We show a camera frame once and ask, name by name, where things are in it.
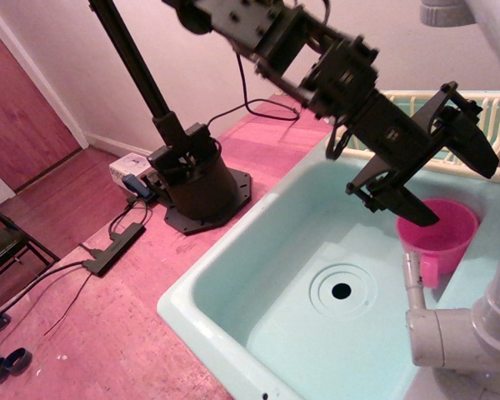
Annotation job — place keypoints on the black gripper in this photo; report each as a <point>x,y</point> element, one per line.
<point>403,145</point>

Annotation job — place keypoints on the pink plastic cup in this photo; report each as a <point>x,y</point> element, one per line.
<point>441,246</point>

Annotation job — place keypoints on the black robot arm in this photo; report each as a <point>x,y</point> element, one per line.
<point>327,72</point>

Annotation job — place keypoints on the cream dish rack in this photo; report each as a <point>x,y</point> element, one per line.
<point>445,164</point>

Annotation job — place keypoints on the teal toy sink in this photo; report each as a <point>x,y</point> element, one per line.
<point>305,298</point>

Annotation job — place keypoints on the grey pipe faucet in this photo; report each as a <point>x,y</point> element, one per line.
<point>457,350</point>

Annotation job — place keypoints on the white cardboard box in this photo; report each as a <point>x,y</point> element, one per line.
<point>131,163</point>

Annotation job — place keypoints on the blue adapter dongle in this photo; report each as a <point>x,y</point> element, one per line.
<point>134,185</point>

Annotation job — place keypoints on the black usb hub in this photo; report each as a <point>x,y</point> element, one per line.
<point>103,260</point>

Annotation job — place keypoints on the wooden door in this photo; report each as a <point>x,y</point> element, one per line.
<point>33,138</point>

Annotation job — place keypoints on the black metal chair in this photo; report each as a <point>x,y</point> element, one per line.
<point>23,259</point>

